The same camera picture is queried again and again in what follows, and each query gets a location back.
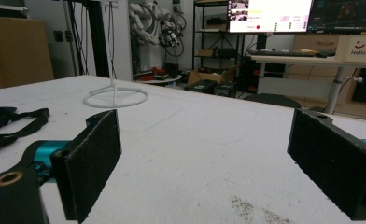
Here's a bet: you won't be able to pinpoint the brown cardboard sheet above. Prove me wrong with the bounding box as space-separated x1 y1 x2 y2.
0 16 55 91

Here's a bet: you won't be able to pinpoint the monitor with bright screen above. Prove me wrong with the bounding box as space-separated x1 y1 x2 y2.
227 0 315 34

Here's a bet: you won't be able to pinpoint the black metal shelf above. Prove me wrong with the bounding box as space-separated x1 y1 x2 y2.
191 0 246 71

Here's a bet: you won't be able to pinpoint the open cardboard box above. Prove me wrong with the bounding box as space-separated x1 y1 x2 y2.
187 65 238 86

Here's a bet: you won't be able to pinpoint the black keyboard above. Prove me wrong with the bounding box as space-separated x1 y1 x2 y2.
257 49 317 58

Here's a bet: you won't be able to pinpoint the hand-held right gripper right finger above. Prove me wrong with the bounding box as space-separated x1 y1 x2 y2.
287 107 366 221

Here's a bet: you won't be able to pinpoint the black metal post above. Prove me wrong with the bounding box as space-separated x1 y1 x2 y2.
87 0 110 78

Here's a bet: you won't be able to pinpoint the white column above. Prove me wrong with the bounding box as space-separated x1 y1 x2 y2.
103 0 133 82

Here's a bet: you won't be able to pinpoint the white box with smile print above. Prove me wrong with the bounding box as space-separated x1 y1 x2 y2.
334 35 366 63

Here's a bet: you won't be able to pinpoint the black chair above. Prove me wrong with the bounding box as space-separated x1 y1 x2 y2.
243 92 302 109

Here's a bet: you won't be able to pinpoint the red tools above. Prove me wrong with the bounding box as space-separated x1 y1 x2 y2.
138 66 170 81

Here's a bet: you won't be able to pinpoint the monitor with dark screen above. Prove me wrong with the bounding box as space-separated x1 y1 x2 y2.
306 0 366 35

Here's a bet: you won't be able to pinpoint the black case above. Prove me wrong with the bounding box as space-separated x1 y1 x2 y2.
184 79 218 94
213 81 237 98

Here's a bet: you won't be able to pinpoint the round white side table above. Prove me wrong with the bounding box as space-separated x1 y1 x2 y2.
135 74 183 85

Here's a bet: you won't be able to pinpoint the white wire rack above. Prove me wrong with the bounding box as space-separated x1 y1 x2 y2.
83 0 149 109

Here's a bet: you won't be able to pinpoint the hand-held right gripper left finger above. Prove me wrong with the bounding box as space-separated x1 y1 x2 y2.
49 109 122 224

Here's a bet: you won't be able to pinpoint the white desk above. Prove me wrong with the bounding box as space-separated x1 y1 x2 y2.
249 54 366 115

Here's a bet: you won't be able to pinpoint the black computer tower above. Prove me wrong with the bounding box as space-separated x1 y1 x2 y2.
240 59 287 92

